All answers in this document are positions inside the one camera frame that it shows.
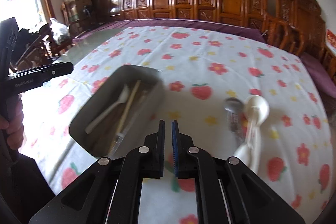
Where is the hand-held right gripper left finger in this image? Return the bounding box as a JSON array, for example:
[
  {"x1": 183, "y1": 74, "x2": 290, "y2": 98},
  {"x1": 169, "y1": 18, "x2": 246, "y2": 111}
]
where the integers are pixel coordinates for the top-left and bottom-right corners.
[{"x1": 28, "y1": 119, "x2": 166, "y2": 224}]

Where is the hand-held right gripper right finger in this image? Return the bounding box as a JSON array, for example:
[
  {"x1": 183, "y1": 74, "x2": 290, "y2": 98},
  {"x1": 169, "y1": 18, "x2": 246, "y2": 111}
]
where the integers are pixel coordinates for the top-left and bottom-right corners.
[{"x1": 171, "y1": 120, "x2": 306, "y2": 224}]

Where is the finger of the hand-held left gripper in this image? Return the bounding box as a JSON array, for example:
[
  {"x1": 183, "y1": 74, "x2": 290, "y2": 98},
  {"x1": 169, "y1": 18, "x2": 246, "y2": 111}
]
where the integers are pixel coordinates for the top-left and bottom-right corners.
[
  {"x1": 18, "y1": 63, "x2": 66, "y2": 74},
  {"x1": 39, "y1": 62, "x2": 74, "y2": 83}
]

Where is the grey metal tin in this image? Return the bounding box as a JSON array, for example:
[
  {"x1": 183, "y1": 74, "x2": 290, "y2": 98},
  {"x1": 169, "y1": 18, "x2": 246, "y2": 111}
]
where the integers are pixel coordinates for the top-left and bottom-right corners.
[{"x1": 69, "y1": 65, "x2": 165, "y2": 159}]

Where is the light wooden chopstick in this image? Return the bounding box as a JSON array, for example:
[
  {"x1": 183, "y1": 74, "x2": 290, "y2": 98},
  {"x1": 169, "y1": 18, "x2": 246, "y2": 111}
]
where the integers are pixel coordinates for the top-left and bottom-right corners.
[
  {"x1": 112, "y1": 90, "x2": 149, "y2": 147},
  {"x1": 115, "y1": 79, "x2": 141, "y2": 137}
]

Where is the white plastic fork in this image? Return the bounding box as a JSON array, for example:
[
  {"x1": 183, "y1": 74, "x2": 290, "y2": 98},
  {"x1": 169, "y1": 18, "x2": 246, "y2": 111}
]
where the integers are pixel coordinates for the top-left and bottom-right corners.
[{"x1": 84, "y1": 84, "x2": 130, "y2": 135}]

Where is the small white spoon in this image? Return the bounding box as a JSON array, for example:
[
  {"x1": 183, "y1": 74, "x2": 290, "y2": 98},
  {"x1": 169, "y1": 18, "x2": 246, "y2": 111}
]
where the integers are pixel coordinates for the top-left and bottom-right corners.
[{"x1": 233, "y1": 106, "x2": 259, "y2": 171}]

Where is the metal spoon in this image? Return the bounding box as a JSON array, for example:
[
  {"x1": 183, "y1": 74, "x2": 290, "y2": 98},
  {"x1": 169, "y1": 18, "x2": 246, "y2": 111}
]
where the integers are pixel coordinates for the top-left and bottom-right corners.
[{"x1": 223, "y1": 98, "x2": 243, "y2": 139}]

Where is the large white spoon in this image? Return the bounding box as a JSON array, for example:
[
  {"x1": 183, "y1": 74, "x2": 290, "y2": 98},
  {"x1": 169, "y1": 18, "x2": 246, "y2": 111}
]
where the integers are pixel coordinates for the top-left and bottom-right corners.
[{"x1": 243, "y1": 95, "x2": 270, "y2": 173}]

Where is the person's left hand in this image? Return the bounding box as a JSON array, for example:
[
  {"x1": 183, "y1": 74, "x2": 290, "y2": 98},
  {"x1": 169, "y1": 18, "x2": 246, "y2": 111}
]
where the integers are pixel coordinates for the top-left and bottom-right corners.
[{"x1": 0, "y1": 97, "x2": 25, "y2": 151}]

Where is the carved wooden chair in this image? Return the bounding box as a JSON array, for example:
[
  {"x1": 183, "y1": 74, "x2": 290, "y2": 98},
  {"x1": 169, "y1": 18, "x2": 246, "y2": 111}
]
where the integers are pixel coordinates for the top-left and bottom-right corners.
[{"x1": 16, "y1": 25, "x2": 72, "y2": 67}]

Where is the glass-top table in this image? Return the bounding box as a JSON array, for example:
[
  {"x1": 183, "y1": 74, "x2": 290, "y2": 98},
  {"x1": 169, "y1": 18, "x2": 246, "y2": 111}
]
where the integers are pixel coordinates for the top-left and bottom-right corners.
[{"x1": 56, "y1": 30, "x2": 126, "y2": 67}]

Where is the filled clear plastic bag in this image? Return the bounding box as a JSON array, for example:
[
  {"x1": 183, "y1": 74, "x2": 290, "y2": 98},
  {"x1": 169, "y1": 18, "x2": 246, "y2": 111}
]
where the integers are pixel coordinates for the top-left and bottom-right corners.
[{"x1": 50, "y1": 18, "x2": 71, "y2": 44}]

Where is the round-back wooden chair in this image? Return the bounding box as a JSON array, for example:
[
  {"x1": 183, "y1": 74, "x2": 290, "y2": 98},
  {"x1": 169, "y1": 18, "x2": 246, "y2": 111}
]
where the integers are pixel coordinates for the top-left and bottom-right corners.
[{"x1": 61, "y1": 1, "x2": 79, "y2": 34}]

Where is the strawberry print tablecloth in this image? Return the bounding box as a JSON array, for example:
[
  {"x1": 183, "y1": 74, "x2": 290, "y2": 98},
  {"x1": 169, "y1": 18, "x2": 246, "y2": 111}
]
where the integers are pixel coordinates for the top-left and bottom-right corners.
[{"x1": 20, "y1": 26, "x2": 334, "y2": 224}]

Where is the long purple seat cushion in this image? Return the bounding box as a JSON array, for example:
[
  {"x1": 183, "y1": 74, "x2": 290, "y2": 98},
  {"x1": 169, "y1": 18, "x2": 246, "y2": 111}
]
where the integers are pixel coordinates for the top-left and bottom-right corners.
[{"x1": 72, "y1": 19, "x2": 265, "y2": 43}]

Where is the square purple seat cushion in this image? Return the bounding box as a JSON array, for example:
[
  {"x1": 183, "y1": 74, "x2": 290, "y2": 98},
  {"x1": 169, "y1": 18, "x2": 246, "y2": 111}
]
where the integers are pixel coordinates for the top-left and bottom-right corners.
[{"x1": 301, "y1": 52, "x2": 336, "y2": 99}]

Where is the carved wooden armchair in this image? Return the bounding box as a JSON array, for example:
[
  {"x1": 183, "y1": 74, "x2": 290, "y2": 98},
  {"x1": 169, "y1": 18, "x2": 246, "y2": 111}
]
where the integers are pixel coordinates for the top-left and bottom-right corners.
[{"x1": 276, "y1": 0, "x2": 336, "y2": 78}]

